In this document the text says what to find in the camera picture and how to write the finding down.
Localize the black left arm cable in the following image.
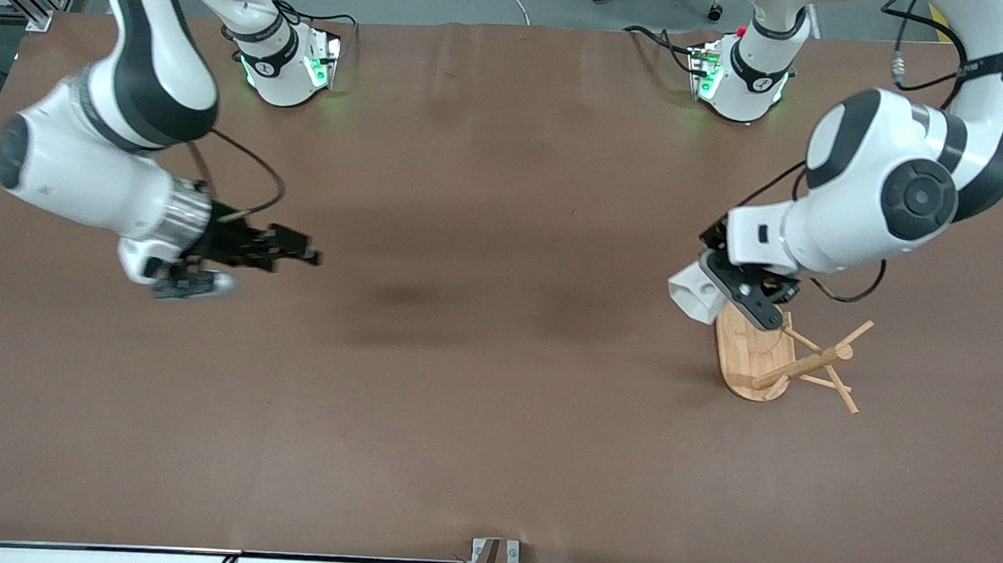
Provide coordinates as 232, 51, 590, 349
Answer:
733, 0, 976, 309

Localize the brown table cover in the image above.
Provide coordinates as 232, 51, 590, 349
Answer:
0, 2, 1003, 563

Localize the black base power cable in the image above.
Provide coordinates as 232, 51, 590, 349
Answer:
621, 25, 708, 75

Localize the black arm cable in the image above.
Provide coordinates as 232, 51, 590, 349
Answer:
733, 0, 976, 309
184, 0, 359, 225

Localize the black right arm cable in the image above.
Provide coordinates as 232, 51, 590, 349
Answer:
184, 0, 359, 225

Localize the white faceted cup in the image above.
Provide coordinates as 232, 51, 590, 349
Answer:
666, 260, 730, 327

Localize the wooden cup rack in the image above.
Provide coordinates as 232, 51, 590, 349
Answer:
711, 301, 876, 416

